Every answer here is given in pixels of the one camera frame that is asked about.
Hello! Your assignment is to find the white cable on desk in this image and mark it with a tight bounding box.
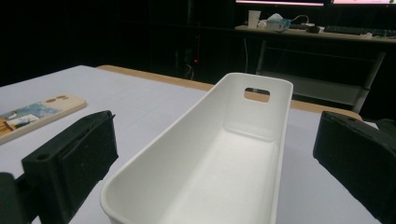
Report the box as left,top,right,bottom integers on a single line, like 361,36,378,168
290,14,316,28

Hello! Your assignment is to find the white metal stand frame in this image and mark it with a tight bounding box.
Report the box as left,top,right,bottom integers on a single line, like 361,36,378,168
234,24,396,114

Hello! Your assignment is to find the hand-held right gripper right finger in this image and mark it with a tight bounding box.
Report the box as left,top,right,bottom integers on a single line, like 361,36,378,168
312,110,396,224

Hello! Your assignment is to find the white table sheet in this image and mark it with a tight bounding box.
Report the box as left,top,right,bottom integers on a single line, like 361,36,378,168
0,64,382,224

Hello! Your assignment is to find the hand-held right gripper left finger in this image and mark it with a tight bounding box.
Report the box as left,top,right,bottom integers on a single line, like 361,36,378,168
21,109,120,224

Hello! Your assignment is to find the orange and white packet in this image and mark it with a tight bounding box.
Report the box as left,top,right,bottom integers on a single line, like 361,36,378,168
0,94,88,147

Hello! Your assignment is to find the small black desk object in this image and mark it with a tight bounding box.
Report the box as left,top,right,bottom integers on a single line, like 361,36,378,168
304,24,321,35

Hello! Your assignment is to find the white hanging cable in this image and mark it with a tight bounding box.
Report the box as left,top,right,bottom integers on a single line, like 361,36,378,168
244,37,250,74

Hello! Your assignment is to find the white plastic bin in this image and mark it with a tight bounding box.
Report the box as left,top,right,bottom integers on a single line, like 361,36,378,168
100,72,294,224

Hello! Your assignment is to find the white paper cup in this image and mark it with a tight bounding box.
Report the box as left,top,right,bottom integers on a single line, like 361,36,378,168
247,9,262,30

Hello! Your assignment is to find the tissue pack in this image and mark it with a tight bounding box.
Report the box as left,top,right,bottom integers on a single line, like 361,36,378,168
264,12,292,32

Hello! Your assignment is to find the black keyboard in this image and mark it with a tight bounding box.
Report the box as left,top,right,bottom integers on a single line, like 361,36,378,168
323,25,396,37

